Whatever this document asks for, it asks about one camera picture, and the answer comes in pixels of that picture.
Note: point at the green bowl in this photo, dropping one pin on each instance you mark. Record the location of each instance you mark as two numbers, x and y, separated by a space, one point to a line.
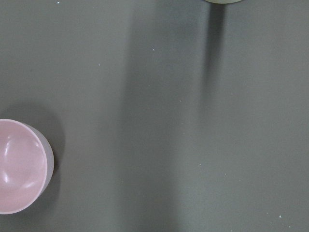
223 1

